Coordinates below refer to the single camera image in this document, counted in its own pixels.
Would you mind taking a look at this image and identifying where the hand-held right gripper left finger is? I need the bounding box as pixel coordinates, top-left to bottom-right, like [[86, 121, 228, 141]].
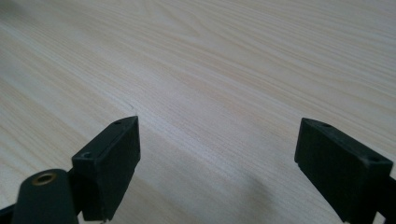
[[71, 116, 142, 222]]

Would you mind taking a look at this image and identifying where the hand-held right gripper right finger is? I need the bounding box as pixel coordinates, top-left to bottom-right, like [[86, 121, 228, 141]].
[[293, 117, 394, 224]]

